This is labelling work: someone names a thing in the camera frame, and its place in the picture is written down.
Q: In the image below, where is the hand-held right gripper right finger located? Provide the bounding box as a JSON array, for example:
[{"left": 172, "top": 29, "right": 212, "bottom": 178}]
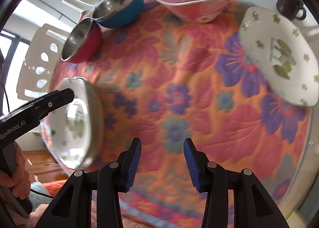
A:
[{"left": 183, "top": 138, "right": 289, "bottom": 228}]

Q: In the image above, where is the black cable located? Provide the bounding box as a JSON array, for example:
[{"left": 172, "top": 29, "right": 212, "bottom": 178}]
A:
[{"left": 30, "top": 188, "right": 54, "bottom": 199}]

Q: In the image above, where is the steel bowl blue outside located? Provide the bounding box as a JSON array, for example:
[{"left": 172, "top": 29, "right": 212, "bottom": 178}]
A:
[{"left": 93, "top": 0, "right": 144, "bottom": 29}]

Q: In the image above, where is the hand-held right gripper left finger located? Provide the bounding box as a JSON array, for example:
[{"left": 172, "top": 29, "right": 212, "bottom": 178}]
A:
[{"left": 35, "top": 138, "right": 142, "bottom": 228}]

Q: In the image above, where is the person's left hand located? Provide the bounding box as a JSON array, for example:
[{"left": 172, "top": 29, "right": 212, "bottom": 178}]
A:
[{"left": 0, "top": 142, "right": 31, "bottom": 200}]

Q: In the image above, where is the steel bowl red outside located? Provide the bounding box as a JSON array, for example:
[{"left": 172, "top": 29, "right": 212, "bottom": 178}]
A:
[{"left": 60, "top": 17, "right": 103, "bottom": 64}]

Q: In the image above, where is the pink patterned bowl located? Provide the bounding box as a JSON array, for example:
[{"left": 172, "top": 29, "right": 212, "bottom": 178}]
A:
[{"left": 153, "top": 0, "right": 238, "bottom": 24}]

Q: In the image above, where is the dark ceramic mug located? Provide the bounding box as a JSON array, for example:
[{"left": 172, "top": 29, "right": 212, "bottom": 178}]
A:
[{"left": 276, "top": 0, "right": 307, "bottom": 21}]

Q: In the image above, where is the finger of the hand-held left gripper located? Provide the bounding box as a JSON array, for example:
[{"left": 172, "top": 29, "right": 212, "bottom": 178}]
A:
[{"left": 30, "top": 88, "right": 75, "bottom": 125}]

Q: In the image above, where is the dark framed window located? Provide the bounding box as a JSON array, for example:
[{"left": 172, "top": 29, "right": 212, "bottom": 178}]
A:
[{"left": 0, "top": 30, "right": 33, "bottom": 109}]

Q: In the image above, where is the round leaf-print plate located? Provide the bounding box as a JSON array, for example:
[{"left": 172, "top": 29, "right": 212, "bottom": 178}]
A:
[{"left": 75, "top": 77, "right": 104, "bottom": 170}]

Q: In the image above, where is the white floral square plate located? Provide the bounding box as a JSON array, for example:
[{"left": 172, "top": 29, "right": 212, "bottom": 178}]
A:
[
  {"left": 47, "top": 77, "right": 93, "bottom": 170},
  {"left": 238, "top": 6, "right": 319, "bottom": 107}
]

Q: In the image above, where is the orange floral tablecloth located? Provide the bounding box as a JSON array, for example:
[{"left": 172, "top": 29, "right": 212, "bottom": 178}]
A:
[{"left": 41, "top": 0, "right": 314, "bottom": 221}]

